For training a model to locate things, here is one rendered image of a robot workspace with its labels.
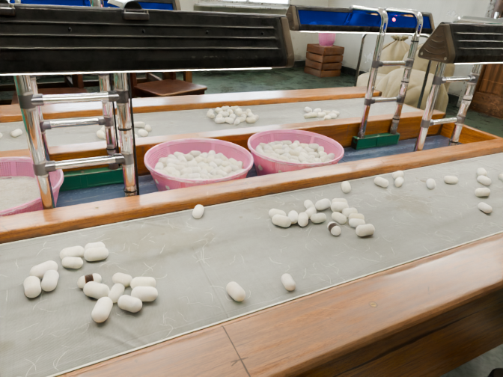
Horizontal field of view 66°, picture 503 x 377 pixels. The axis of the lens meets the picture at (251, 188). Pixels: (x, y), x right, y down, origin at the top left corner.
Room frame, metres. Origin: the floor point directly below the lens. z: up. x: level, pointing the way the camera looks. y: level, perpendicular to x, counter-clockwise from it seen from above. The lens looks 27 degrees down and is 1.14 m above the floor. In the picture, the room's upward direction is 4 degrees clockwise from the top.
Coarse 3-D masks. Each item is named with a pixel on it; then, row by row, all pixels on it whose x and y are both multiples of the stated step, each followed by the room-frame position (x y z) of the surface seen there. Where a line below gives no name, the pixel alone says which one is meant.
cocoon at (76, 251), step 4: (64, 248) 0.49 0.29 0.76; (68, 248) 0.49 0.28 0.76; (72, 248) 0.49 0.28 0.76; (76, 248) 0.49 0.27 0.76; (80, 248) 0.49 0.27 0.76; (64, 252) 0.48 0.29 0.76; (68, 252) 0.48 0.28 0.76; (72, 252) 0.49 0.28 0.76; (76, 252) 0.49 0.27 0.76; (80, 252) 0.49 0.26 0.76; (84, 252) 0.50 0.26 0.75; (60, 256) 0.48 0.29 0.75; (64, 256) 0.48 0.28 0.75; (68, 256) 0.48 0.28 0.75; (72, 256) 0.48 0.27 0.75; (76, 256) 0.49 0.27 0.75; (80, 256) 0.49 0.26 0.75
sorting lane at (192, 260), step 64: (320, 192) 0.79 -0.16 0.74; (384, 192) 0.81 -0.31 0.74; (448, 192) 0.84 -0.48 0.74; (0, 256) 0.49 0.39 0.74; (128, 256) 0.51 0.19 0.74; (192, 256) 0.52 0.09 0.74; (256, 256) 0.53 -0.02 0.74; (320, 256) 0.55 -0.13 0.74; (384, 256) 0.56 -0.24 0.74; (0, 320) 0.36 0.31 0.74; (64, 320) 0.37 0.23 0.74; (128, 320) 0.37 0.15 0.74; (192, 320) 0.38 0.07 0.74
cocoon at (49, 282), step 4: (48, 272) 0.43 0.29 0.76; (52, 272) 0.43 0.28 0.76; (56, 272) 0.44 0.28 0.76; (44, 276) 0.43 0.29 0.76; (48, 276) 0.42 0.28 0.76; (52, 276) 0.43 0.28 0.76; (56, 276) 0.43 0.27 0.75; (44, 280) 0.42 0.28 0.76; (48, 280) 0.42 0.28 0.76; (52, 280) 0.42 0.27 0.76; (56, 280) 0.43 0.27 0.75; (44, 284) 0.41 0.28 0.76; (48, 284) 0.41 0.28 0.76; (52, 284) 0.42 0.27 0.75; (56, 284) 0.42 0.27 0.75; (44, 288) 0.41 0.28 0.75; (48, 288) 0.41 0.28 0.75; (52, 288) 0.41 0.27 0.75
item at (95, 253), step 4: (88, 248) 0.50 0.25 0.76; (92, 248) 0.49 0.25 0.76; (96, 248) 0.50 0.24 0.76; (100, 248) 0.50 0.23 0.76; (104, 248) 0.50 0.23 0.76; (88, 252) 0.49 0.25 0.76; (92, 252) 0.49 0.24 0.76; (96, 252) 0.49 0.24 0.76; (100, 252) 0.49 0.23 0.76; (104, 252) 0.49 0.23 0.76; (108, 252) 0.50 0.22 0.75; (84, 256) 0.49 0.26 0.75; (88, 256) 0.48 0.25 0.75; (92, 256) 0.48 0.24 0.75; (96, 256) 0.49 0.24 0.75; (100, 256) 0.49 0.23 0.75; (104, 256) 0.49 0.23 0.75; (88, 260) 0.48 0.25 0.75; (92, 260) 0.48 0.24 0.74
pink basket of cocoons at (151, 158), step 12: (168, 144) 0.96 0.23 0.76; (180, 144) 0.98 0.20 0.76; (192, 144) 1.00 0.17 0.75; (204, 144) 1.00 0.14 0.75; (216, 144) 1.00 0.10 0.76; (228, 144) 0.99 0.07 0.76; (144, 156) 0.85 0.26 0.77; (156, 156) 0.91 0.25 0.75; (228, 156) 0.98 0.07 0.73; (240, 156) 0.95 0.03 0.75; (252, 156) 0.90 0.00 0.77; (168, 180) 0.76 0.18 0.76; (180, 180) 0.75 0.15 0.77; (192, 180) 0.75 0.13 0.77; (204, 180) 0.75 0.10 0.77; (216, 180) 0.76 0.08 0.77; (228, 180) 0.78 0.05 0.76
